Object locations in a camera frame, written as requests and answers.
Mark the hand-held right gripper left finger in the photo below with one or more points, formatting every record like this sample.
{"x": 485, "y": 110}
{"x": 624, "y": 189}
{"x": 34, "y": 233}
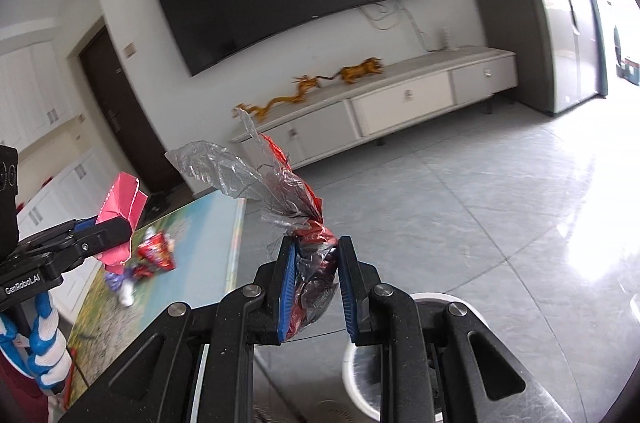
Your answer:
{"x": 287, "y": 288}

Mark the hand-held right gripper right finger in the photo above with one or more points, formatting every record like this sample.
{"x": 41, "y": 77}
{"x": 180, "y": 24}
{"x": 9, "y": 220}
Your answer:
{"x": 348, "y": 293}

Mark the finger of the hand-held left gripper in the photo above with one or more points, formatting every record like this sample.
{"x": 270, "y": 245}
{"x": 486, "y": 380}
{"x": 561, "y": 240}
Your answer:
{"x": 107, "y": 238}
{"x": 86, "y": 224}

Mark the purple wrapper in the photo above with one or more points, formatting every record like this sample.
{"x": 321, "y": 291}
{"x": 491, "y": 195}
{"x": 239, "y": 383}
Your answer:
{"x": 122, "y": 275}

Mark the pink paper wrapper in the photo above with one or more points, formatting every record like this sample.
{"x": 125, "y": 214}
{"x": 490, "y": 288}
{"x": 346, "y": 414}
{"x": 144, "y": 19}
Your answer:
{"x": 122, "y": 198}

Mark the red snack packet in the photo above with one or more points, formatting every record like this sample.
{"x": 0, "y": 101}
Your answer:
{"x": 157, "y": 253}

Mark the white tissue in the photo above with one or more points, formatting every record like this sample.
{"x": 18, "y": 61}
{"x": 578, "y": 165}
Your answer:
{"x": 126, "y": 295}

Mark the white round trash bin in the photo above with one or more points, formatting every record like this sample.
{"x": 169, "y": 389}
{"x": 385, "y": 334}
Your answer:
{"x": 360, "y": 383}

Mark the red and silver foil wrapper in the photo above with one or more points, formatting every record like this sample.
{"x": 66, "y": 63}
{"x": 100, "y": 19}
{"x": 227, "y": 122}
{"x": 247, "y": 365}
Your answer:
{"x": 280, "y": 193}

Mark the person's left forearm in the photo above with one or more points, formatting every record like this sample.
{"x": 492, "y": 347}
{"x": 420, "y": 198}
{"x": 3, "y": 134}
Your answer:
{"x": 20, "y": 398}

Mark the person's left hand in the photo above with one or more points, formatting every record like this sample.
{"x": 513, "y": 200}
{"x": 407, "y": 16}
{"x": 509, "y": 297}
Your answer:
{"x": 47, "y": 353}

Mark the white lower cabinet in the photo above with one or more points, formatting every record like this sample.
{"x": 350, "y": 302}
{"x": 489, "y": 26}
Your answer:
{"x": 65, "y": 183}

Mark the dark shoes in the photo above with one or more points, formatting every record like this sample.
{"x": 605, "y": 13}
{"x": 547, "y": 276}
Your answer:
{"x": 157, "y": 203}

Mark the landscape print table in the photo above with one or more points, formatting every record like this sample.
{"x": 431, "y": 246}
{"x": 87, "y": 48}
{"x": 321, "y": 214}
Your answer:
{"x": 200, "y": 243}

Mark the dark brown door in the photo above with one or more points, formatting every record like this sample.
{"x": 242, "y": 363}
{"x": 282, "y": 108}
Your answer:
{"x": 120, "y": 113}

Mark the white television cabinet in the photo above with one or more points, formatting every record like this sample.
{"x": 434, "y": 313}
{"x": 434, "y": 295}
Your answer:
{"x": 400, "y": 103}

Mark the golden dragon figurine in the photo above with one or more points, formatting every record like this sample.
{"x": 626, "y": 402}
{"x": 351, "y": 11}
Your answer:
{"x": 306, "y": 84}

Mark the golden tiger figurine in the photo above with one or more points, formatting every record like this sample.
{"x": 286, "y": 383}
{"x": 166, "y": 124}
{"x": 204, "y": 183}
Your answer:
{"x": 357, "y": 73}

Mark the white power strip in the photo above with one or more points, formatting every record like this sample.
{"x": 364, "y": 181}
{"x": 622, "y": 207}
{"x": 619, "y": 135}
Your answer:
{"x": 446, "y": 39}

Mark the grey refrigerator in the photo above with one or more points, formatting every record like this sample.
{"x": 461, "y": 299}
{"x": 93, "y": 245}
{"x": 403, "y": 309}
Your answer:
{"x": 500, "y": 3}

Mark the dark storage box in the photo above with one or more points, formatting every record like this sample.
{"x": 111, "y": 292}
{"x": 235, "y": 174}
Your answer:
{"x": 630, "y": 72}

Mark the white upper wall cabinet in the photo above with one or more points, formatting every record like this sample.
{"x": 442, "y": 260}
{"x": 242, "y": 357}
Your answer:
{"x": 30, "y": 93}

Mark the wall light switch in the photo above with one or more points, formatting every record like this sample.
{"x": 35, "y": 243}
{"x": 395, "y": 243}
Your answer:
{"x": 130, "y": 50}

